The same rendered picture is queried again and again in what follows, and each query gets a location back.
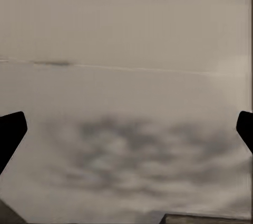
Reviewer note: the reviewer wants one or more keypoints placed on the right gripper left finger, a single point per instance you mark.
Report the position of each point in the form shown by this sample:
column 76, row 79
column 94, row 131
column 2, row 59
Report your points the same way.
column 12, row 129

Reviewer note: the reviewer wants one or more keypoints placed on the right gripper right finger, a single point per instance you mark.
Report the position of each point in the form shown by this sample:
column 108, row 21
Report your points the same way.
column 245, row 128

